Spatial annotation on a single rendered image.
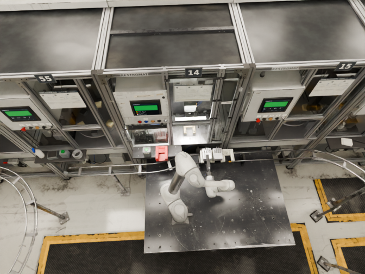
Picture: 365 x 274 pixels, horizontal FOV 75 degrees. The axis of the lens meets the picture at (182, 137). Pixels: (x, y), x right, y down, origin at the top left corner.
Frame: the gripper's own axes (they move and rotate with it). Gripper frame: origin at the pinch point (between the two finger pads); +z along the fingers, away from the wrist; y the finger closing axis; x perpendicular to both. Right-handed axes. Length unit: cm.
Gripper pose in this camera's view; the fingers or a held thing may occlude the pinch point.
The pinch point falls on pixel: (207, 158)
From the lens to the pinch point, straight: 259.9
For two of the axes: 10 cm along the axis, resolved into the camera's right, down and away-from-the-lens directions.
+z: -0.6, -8.9, 4.5
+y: 0.0, -4.5, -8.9
